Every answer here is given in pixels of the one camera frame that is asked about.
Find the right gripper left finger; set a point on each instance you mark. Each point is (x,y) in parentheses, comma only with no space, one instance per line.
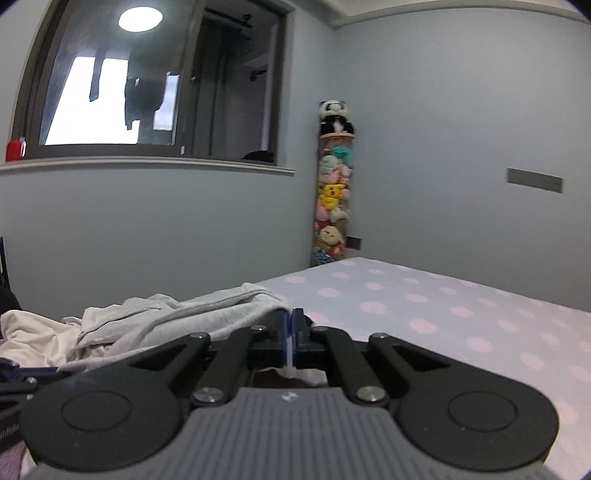
(122,413)

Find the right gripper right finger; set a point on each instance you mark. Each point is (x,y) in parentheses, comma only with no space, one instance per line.
(455,413)

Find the grey t-shirt black collar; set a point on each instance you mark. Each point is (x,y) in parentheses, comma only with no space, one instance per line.
(115,332)

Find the cream white garment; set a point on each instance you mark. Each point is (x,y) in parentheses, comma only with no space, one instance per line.
(32,340)

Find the pink dotted bed sheet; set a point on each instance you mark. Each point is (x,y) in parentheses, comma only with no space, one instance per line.
(539,343)

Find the red bottle on sill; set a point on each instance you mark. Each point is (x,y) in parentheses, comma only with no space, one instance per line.
(15,149)

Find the plush toy storage column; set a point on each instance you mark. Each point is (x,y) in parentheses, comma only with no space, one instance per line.
(334,179)

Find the panda plush toy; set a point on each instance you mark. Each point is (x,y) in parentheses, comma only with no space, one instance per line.
(334,118)

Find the dark framed window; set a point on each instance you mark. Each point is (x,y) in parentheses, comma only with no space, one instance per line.
(194,79)

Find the grey wall vent plate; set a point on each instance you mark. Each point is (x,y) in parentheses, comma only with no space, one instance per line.
(535,180)

